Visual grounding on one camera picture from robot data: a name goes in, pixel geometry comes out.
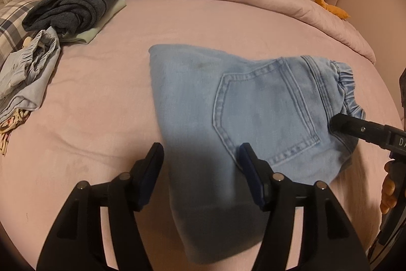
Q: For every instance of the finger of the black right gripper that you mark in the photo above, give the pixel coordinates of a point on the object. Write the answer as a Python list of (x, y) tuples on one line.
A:
[(358, 129)]

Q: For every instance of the light blue denim pants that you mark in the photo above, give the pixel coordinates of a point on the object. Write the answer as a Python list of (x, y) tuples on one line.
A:
[(208, 103)]

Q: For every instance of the person's right hand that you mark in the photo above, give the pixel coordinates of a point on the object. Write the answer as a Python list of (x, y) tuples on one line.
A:
[(388, 199)]

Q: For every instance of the light blue crumpled garment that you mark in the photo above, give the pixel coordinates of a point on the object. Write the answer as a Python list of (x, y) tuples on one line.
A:
[(26, 73)]

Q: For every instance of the pale green folded cloth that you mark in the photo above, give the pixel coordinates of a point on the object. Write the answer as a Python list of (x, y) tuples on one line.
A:
[(87, 36)]

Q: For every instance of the plaid pillow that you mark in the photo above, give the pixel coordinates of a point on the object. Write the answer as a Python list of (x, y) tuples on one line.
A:
[(12, 33)]

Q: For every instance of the dark blue folded garment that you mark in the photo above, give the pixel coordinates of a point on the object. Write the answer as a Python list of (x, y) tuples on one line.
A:
[(67, 17)]

